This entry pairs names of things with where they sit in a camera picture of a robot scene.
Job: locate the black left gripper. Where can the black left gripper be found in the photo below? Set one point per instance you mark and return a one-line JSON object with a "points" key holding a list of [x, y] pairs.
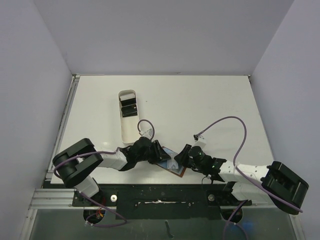
{"points": [[160, 154]]}

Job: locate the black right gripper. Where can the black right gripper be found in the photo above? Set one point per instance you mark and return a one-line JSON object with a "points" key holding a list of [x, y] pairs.
{"points": [[185, 154]]}

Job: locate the silver VIP card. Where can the silver VIP card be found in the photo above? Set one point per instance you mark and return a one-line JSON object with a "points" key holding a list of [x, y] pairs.
{"points": [[172, 165]]}

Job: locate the brown leather card holder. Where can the brown leather card holder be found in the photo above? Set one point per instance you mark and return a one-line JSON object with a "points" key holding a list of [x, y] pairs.
{"points": [[172, 154]]}

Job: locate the black card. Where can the black card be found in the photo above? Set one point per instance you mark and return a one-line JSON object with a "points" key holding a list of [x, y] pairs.
{"points": [[128, 102], [129, 110]]}

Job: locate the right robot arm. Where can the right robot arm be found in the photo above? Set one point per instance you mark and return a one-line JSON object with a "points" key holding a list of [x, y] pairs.
{"points": [[275, 182]]}

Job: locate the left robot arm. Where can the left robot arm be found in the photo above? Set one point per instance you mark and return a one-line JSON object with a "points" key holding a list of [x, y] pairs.
{"points": [[75, 164]]}

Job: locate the white card stack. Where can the white card stack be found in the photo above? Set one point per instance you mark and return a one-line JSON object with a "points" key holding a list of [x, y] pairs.
{"points": [[127, 95]]}

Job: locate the white oblong tray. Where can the white oblong tray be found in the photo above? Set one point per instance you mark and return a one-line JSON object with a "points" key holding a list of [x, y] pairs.
{"points": [[129, 125]]}

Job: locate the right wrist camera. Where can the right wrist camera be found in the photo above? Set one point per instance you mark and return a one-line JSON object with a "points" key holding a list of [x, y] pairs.
{"points": [[199, 141]]}

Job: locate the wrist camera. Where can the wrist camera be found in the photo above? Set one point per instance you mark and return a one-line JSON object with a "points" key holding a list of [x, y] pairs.
{"points": [[199, 141], [149, 134]]}

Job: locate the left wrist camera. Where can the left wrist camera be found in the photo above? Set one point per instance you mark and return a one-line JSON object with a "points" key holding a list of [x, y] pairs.
{"points": [[149, 134]]}

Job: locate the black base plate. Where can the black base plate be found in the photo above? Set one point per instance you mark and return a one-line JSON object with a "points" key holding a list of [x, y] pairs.
{"points": [[168, 201]]}

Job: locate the aluminium rail frame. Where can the aluminium rail frame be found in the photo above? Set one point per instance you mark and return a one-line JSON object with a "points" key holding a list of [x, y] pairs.
{"points": [[49, 198]]}

